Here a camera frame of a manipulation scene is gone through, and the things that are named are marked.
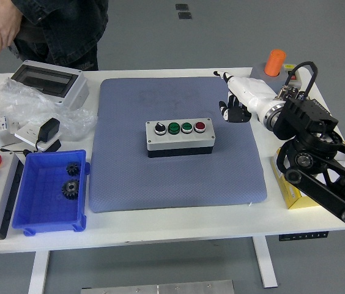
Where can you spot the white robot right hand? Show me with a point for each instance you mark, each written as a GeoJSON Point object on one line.
{"type": "Point", "coordinates": [252, 92]}

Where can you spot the grey four-button control box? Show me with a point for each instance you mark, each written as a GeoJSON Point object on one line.
{"type": "Point", "coordinates": [178, 141]}

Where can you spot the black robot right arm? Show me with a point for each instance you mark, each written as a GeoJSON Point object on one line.
{"type": "Point", "coordinates": [307, 122]}

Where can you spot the grey five-button control box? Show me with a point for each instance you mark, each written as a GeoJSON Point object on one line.
{"type": "Point", "coordinates": [4, 183]}

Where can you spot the orange cylinder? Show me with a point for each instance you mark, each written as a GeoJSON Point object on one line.
{"type": "Point", "coordinates": [275, 62]}

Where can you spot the person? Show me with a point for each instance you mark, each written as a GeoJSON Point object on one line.
{"type": "Point", "coordinates": [68, 30]}

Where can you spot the clear plastic bag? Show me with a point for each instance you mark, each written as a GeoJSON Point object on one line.
{"type": "Point", "coordinates": [22, 101]}

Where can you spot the dark floor plate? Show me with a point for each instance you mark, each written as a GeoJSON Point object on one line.
{"type": "Point", "coordinates": [181, 7]}
{"type": "Point", "coordinates": [184, 15]}

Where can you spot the white and yellow box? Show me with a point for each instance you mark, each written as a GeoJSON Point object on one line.
{"type": "Point", "coordinates": [291, 196]}

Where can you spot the black power adapter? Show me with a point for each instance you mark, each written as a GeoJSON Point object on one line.
{"type": "Point", "coordinates": [49, 128]}

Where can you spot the grey-blue table mat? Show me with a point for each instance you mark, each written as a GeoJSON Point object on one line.
{"type": "Point", "coordinates": [129, 183]}

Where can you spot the black table control panel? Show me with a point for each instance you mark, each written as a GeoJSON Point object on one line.
{"type": "Point", "coordinates": [304, 236]}

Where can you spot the small black gear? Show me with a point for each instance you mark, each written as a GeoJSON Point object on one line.
{"type": "Point", "coordinates": [72, 169]}

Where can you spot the white table leg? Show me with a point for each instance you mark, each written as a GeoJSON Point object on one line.
{"type": "Point", "coordinates": [38, 272]}
{"type": "Point", "coordinates": [265, 263]}

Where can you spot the large black gear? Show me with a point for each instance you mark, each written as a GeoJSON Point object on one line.
{"type": "Point", "coordinates": [70, 189]}

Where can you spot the blue plastic bin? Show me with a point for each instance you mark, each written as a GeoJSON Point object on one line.
{"type": "Point", "coordinates": [44, 208]}

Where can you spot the grey metal plate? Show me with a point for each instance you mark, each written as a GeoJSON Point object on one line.
{"type": "Point", "coordinates": [160, 288]}

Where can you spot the grey switch box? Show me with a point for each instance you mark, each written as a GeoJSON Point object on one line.
{"type": "Point", "coordinates": [259, 72]}

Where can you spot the grey enclosure with clear lid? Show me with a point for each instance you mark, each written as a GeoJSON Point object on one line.
{"type": "Point", "coordinates": [74, 92]}

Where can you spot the white wall socket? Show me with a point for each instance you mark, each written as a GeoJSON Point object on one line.
{"type": "Point", "coordinates": [27, 133]}

